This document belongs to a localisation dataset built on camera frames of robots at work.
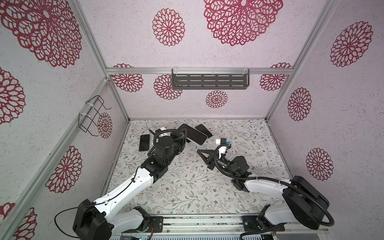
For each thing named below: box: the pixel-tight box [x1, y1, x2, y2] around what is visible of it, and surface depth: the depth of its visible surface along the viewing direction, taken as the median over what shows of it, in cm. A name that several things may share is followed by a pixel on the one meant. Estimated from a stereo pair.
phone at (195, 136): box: [177, 123, 209, 146], surface depth 71 cm
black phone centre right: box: [195, 124, 213, 138], surface depth 115 cm
